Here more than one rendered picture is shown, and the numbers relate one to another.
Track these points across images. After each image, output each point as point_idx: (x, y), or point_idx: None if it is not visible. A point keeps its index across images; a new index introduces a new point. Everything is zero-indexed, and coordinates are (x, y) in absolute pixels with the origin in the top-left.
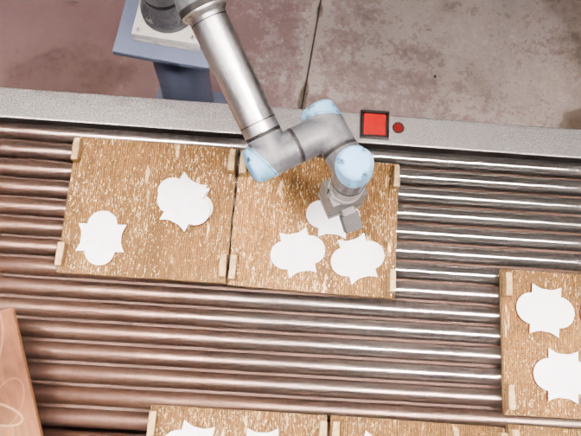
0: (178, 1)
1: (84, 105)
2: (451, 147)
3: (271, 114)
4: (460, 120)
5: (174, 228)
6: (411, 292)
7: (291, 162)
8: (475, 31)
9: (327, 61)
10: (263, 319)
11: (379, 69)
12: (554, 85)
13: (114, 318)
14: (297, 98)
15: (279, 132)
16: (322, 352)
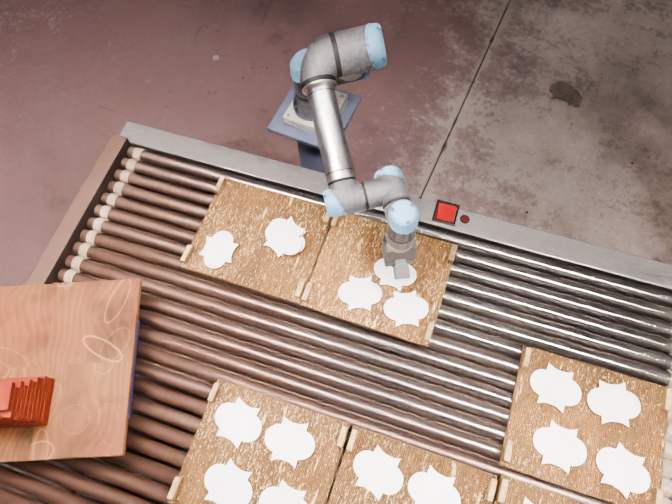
0: (301, 76)
1: (235, 158)
2: (505, 242)
3: (350, 167)
4: None
5: (272, 255)
6: (444, 346)
7: (357, 205)
8: (568, 184)
9: (441, 185)
10: (320, 338)
11: (482, 198)
12: (629, 238)
13: (211, 310)
14: None
15: (353, 182)
16: (360, 375)
